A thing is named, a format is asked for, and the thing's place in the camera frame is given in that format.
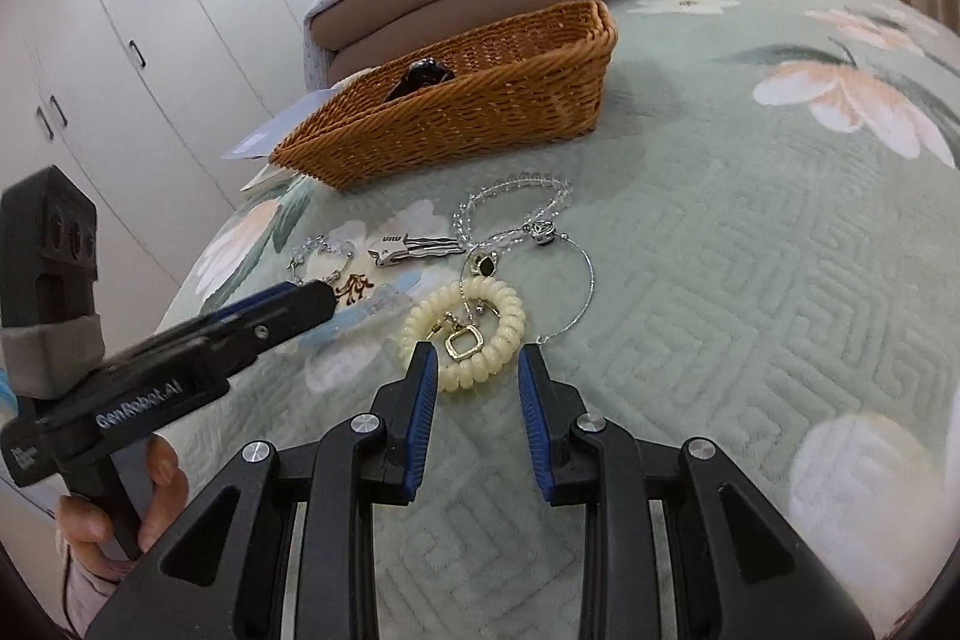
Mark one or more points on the gold square earring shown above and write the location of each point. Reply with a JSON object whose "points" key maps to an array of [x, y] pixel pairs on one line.
{"points": [[452, 346]]}

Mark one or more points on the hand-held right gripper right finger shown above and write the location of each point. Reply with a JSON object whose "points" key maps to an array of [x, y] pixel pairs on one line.
{"points": [[534, 415]]}

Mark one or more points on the red branch-shaped brooch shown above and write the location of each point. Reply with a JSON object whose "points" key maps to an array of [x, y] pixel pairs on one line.
{"points": [[354, 289]]}

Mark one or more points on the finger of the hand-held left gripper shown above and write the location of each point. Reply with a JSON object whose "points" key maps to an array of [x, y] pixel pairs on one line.
{"points": [[304, 310], [251, 302]]}

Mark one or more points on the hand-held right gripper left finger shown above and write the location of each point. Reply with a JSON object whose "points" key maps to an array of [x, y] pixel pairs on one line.
{"points": [[424, 415]]}

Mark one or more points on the white book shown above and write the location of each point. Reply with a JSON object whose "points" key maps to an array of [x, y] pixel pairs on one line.
{"points": [[261, 175]]}

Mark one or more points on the blue folder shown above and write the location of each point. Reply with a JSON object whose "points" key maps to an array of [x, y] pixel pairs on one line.
{"points": [[277, 130]]}

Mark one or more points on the woven wicker basket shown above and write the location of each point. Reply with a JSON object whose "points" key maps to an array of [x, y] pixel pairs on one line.
{"points": [[465, 108]]}

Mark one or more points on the clear plastic pouch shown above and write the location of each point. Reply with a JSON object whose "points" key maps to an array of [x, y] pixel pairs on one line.
{"points": [[375, 310]]}

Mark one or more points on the silver hair clip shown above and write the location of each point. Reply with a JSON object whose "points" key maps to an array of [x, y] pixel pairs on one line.
{"points": [[420, 248]]}

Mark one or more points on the black wristwatch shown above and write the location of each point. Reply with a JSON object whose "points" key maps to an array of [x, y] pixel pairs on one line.
{"points": [[420, 74]]}

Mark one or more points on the black stone pendant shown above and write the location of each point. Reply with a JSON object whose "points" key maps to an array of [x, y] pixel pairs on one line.
{"points": [[486, 266]]}

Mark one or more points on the person's left hand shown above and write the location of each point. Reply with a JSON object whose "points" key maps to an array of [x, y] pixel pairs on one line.
{"points": [[166, 482]]}

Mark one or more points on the person's left forearm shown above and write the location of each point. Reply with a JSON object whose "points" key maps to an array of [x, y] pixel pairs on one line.
{"points": [[86, 591]]}

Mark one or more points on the white wardrobe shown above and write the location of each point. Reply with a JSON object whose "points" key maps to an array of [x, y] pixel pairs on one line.
{"points": [[135, 10]]}

